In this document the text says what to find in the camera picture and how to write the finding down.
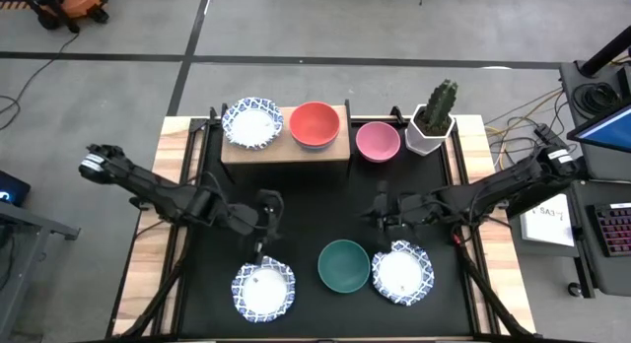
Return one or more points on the backlit keyboard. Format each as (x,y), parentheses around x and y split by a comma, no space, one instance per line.
(616,229)

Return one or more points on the grey metal cart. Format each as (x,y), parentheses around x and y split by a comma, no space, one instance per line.
(20,264)

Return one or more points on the computer monitor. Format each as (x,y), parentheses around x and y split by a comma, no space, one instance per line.
(611,131)

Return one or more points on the black device with blue light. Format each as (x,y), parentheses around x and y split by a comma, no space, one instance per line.
(12,187)

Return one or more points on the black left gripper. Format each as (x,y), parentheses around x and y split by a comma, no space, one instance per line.
(270,210)

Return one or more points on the orange shop vacuum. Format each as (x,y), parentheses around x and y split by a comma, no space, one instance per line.
(79,0)

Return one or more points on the white paper sheet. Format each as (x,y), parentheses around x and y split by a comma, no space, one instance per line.
(547,225)

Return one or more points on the black caster wheel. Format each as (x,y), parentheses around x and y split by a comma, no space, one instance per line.
(574,290)

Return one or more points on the green ceramic bowl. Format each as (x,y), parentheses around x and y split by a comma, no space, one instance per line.
(343,265)

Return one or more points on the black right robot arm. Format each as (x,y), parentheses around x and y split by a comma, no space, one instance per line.
(512,183)

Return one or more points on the white hexagonal plant pot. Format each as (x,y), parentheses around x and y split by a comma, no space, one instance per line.
(424,143)

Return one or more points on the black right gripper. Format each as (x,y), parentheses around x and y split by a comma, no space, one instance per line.
(411,210)

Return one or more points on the wooden shelf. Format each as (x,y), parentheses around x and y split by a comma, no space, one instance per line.
(276,155)

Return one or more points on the black table mat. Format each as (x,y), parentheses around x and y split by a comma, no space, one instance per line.
(315,210)

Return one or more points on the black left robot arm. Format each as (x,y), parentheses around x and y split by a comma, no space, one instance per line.
(162,195)

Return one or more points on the black power strip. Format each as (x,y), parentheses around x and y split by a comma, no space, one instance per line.
(546,134)

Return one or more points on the black pole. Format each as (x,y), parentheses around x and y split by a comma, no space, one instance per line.
(606,52)

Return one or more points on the pink bowl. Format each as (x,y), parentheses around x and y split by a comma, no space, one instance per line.
(377,141)

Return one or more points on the grey desk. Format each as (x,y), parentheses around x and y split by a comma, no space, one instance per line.
(586,264)

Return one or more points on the red bowl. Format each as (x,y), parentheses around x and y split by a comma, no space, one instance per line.
(314,122)

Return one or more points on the blue patterned paper bowl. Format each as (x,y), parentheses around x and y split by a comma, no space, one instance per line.
(263,290)
(402,273)
(252,123)

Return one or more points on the green cactus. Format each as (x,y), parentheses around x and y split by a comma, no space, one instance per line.
(439,106)

